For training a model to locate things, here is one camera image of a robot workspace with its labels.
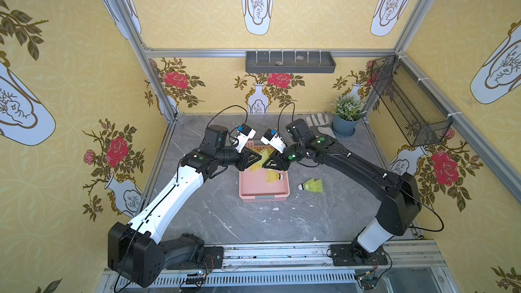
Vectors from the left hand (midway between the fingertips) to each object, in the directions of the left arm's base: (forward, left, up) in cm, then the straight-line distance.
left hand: (261, 157), depth 74 cm
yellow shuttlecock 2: (+2, -5, -19) cm, 20 cm away
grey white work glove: (+37, -35, -24) cm, 56 cm away
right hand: (-2, -1, -4) cm, 5 cm away
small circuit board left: (-34, +24, -26) cm, 49 cm away
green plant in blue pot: (+30, -43, -8) cm, 53 cm away
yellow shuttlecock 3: (-3, -22, -19) cm, 29 cm away
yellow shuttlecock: (-3, +1, -1) cm, 3 cm away
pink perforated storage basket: (0, -1, -23) cm, 24 cm away
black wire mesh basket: (+14, -65, +4) cm, 67 cm away
